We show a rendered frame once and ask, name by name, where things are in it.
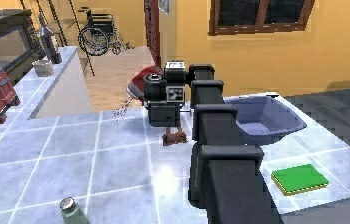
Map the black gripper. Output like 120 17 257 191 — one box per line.
112 73 182 129

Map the white tiled kitchen counter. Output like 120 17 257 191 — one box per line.
0 45 350 224

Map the black thin-legged stand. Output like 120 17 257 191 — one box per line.
17 0 96 77

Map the small brown object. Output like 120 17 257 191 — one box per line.
162 126 188 147

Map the black wheelchair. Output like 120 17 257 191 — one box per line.
77 6 133 57

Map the red-brown room door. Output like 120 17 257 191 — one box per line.
143 0 162 68

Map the grey cup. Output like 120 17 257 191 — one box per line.
31 58 55 78

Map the dark glass bottle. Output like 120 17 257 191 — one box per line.
37 13 63 65

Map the grey-capped green shaker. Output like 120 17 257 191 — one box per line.
59 196 91 224

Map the black microwave oven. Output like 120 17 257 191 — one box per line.
0 8 43 85

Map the blue bowl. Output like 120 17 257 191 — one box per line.
223 95 308 146

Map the brown-framed window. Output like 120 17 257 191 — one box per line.
208 0 316 37

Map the green book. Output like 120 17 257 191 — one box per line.
270 163 330 197

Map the framed wall picture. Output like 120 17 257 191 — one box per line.
158 0 171 15

